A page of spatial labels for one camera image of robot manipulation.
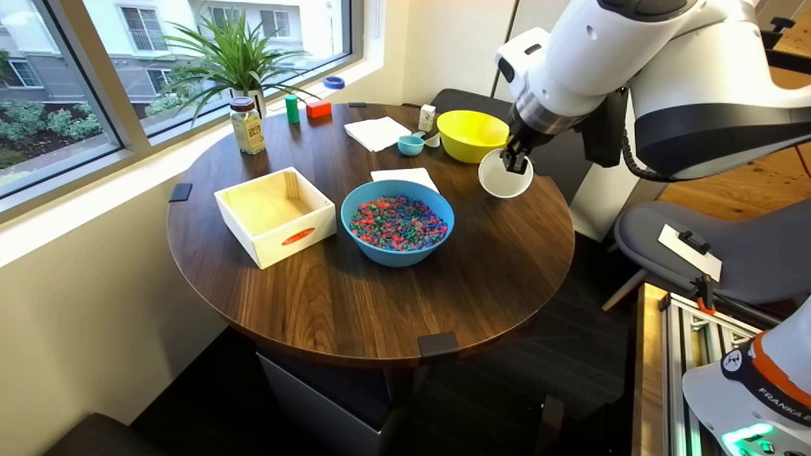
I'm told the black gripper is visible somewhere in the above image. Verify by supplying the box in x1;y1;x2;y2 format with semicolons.
499;122;542;174

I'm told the white paper cup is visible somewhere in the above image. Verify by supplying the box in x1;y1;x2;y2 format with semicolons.
480;149;534;200

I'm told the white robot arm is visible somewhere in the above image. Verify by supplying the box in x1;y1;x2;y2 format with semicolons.
497;0;811;183

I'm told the white napkin near cup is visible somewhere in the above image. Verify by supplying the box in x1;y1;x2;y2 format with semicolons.
369;168;438;192

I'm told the small teal cup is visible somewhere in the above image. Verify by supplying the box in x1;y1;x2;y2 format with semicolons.
397;135;426;157

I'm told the yellow plastic bowl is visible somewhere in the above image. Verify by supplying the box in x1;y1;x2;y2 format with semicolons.
436;110;510;164

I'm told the small white card packet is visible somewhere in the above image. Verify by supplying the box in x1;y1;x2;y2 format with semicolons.
419;105;436;133

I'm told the blue bowl of colourful beads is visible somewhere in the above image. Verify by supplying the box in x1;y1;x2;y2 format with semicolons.
340;179;457;269

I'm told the folded white napkin stack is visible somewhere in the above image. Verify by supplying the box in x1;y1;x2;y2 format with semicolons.
345;117;407;152

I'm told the blue lid on windowsill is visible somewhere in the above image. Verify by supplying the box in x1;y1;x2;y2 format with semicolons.
324;77;345;88

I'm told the red rectangular block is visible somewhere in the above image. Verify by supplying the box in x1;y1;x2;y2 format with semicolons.
306;102;331;122

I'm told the front black table clamp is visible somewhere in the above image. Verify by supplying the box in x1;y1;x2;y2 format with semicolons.
419;333;457;361

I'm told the green cylinder block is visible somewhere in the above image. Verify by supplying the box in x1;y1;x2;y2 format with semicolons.
284;95;300;124

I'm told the white wooden box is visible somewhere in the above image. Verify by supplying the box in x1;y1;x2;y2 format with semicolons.
215;168;338;269

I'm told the glass jar with yellow label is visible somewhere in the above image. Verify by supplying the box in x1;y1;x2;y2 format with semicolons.
231;96;265;154

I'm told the grey office chair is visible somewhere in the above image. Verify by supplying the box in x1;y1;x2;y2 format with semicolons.
613;200;811;307

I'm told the potted green plant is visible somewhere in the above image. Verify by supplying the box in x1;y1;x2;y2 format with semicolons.
163;14;315;111

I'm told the black table clamp pad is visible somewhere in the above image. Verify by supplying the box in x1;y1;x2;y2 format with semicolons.
170;183;192;202

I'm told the aluminium frame rail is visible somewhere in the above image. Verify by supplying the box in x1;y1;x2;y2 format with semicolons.
630;283;756;456

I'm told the robot base with orange ring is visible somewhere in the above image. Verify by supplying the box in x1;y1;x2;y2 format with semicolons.
681;300;811;456

